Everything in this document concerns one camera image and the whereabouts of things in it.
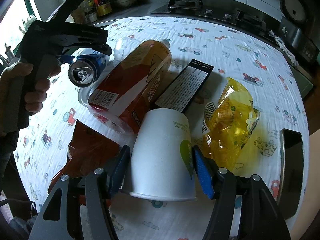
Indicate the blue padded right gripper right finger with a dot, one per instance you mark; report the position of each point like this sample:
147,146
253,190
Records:
202,172

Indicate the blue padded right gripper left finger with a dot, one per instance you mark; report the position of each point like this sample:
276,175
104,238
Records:
117,173

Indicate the white paper cup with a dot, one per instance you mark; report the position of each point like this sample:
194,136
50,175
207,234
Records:
161,165

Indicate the blue white crushed can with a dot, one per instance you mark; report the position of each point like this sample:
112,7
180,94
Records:
85,69

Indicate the yellow plastic snack wrapper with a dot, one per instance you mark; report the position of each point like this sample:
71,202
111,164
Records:
229,124

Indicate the orange red drink bottle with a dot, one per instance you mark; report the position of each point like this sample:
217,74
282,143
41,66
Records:
122,99

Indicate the person's left hand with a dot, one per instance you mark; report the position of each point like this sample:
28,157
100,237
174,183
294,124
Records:
33,100

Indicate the red foil snack wrapper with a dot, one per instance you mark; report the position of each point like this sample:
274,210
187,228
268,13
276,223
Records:
87,151

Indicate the yellow label oil bottle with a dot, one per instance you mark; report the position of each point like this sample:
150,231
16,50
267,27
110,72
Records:
103,7

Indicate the clear plastic cup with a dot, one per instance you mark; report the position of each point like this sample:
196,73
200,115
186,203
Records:
124,46

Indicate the black white label box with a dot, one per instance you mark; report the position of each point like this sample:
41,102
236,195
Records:
182,90

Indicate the black smartphone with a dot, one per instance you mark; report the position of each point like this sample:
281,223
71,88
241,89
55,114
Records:
291,172

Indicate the black gas stove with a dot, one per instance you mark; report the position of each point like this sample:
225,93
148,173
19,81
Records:
235,17

